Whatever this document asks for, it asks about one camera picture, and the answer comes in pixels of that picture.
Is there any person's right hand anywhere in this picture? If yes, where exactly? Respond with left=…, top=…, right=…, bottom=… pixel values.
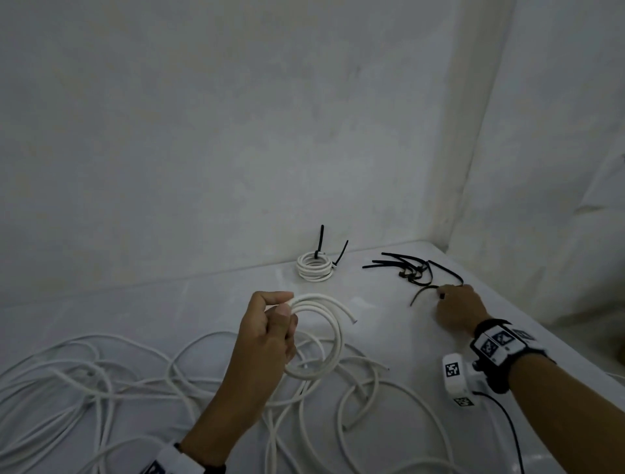
left=434, top=285, right=492, bottom=338

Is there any person's left hand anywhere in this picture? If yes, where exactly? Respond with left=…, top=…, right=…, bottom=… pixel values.
left=218, top=291, right=299, bottom=413

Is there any bent black zip tie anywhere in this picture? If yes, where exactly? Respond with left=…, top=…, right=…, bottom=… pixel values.
left=410, top=286, right=446, bottom=308

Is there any white cable coil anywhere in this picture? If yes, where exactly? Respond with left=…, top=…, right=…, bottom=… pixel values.
left=296, top=251, right=336, bottom=282
left=282, top=293, right=360, bottom=381

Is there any person's left forearm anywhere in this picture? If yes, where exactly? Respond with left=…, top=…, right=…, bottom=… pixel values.
left=181, top=390, right=267, bottom=467

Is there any person's right forearm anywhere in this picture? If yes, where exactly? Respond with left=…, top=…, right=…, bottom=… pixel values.
left=507, top=352, right=625, bottom=474

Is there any pile of black zip ties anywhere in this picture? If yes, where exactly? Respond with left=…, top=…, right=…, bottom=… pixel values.
left=362, top=252, right=465, bottom=287

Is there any black wristband with marker tags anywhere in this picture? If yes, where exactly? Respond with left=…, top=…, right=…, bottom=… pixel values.
left=470, top=319, right=550, bottom=395

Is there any tied white cable coil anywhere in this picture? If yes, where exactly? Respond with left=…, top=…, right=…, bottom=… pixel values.
left=296, top=251, right=336, bottom=282

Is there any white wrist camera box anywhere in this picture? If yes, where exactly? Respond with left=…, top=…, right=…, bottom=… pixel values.
left=442, top=353, right=490, bottom=409

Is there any thin black camera cable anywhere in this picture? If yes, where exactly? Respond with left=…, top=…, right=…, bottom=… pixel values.
left=473, top=390, right=526, bottom=474

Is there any white wristband with black strap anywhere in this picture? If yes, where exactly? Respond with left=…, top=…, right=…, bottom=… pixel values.
left=141, top=441, right=228, bottom=474

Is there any tangle of white cables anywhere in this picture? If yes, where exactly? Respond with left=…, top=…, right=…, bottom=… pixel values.
left=0, top=331, right=472, bottom=474

